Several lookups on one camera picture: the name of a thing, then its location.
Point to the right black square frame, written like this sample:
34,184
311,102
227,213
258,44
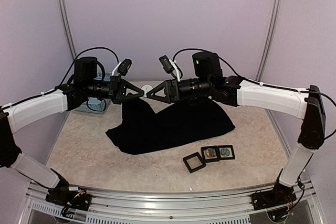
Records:
232,154

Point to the middle black square frame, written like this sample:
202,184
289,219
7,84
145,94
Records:
207,159

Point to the black garment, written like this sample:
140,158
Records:
143,131

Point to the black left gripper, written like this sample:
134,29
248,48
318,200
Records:
117,90

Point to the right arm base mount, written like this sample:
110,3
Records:
277,196

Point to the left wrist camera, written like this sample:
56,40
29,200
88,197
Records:
86,69

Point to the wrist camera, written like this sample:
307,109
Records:
206,64
86,69

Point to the red round brooch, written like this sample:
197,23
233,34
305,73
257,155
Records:
146,88

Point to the left black square frame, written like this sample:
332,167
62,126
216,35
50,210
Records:
194,162

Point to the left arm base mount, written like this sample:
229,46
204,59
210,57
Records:
70,197

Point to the green round brooch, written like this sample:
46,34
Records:
225,152

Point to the right aluminium corner post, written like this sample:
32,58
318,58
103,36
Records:
269,39

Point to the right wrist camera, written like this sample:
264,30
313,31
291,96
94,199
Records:
206,64

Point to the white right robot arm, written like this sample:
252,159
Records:
298,113

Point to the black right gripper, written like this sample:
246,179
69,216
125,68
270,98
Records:
171,91

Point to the light blue plastic basket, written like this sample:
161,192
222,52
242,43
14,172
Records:
94,105

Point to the front aluminium rail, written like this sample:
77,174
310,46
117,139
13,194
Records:
110,206

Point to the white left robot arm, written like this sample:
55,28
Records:
35,122

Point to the black square frame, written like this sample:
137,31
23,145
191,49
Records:
194,162
232,154
207,159

